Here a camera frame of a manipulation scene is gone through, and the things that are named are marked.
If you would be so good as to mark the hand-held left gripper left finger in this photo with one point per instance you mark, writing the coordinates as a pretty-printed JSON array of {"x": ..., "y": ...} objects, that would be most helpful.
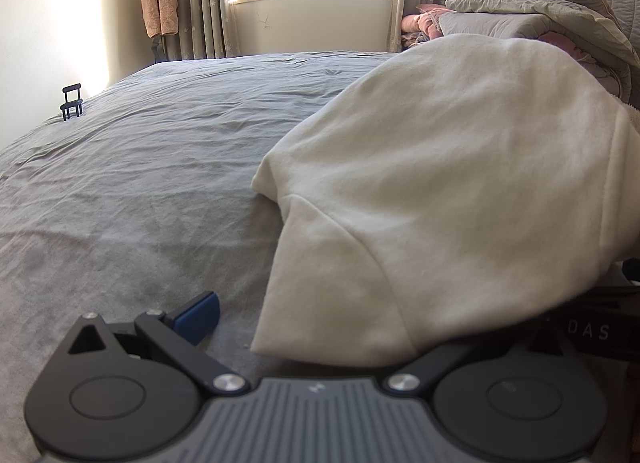
[{"x": 200, "y": 315}]

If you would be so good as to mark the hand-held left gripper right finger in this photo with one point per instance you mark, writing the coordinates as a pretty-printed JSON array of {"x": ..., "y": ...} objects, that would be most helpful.
[{"x": 430, "y": 368}]

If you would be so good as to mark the white printed sweatshirt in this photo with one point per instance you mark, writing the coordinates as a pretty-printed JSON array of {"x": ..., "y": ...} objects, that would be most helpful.
[{"x": 425, "y": 168}]

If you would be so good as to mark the dark clothes stand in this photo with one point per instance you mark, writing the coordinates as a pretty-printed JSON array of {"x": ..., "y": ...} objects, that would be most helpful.
[{"x": 156, "y": 48}]

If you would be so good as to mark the bed with grey sheet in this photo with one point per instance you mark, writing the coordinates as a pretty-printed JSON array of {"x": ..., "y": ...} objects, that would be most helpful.
[{"x": 125, "y": 168}]

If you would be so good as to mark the small black stand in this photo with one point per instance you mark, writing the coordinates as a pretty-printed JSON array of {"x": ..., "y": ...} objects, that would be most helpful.
[{"x": 72, "y": 103}]

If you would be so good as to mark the folded grey duvet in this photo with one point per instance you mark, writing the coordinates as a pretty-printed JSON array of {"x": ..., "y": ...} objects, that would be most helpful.
[{"x": 500, "y": 18}]

